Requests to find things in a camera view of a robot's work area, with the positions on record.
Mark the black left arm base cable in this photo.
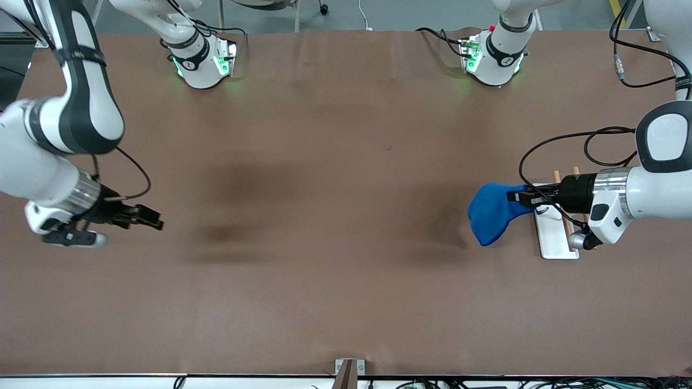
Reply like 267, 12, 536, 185
415, 26, 471, 59

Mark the aluminium frame extrusion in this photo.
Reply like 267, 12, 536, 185
0, 11, 53, 48

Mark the brown wooden post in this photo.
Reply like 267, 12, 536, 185
331, 359, 358, 389

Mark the blue microfibre towel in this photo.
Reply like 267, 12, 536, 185
468, 182, 536, 247

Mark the chair base with caster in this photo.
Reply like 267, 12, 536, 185
216, 0, 330, 33

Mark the black arm base cable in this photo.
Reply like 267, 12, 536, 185
415, 26, 471, 59
192, 19, 248, 55

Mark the black right arm base cable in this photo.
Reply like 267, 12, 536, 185
192, 19, 248, 55

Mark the white rack with wooden rods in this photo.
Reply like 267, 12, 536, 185
530, 166, 598, 260

